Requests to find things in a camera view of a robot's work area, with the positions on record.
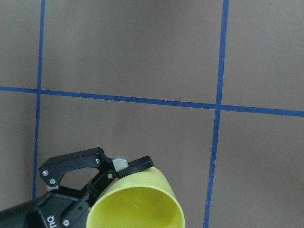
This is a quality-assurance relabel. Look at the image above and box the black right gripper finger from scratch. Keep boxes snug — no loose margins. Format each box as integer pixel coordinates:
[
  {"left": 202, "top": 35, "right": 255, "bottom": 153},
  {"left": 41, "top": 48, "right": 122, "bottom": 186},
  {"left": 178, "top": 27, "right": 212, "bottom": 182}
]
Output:
[{"left": 39, "top": 147, "right": 153, "bottom": 228}]

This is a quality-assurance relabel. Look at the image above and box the yellow plastic cup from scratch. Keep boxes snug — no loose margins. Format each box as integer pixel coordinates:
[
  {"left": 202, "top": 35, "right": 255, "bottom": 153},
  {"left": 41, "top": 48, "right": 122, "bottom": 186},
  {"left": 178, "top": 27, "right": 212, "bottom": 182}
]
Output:
[{"left": 86, "top": 167, "right": 185, "bottom": 228}]

